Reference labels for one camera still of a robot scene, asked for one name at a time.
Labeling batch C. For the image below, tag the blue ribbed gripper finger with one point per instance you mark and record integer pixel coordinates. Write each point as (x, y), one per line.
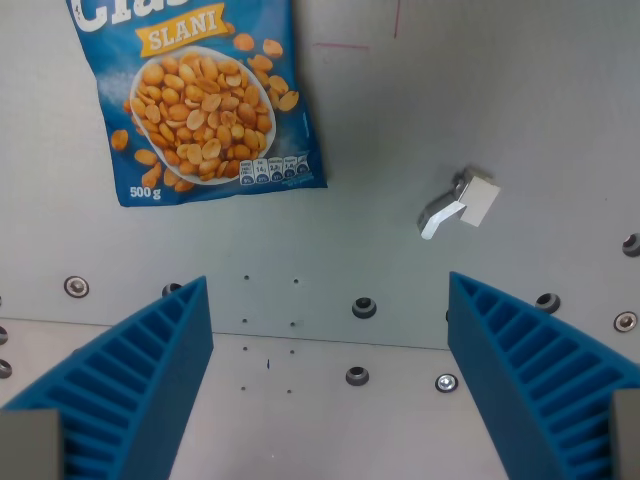
(130, 365)
(525, 360)

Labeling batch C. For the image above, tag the silver flat-head table screw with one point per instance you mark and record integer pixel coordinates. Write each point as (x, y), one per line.
(76, 286)
(625, 321)
(446, 383)

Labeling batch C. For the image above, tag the blue salted peanuts bag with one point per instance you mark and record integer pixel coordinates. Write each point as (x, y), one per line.
(200, 100)

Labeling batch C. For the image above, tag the small metal bracket part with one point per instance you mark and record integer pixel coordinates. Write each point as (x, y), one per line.
(462, 200)

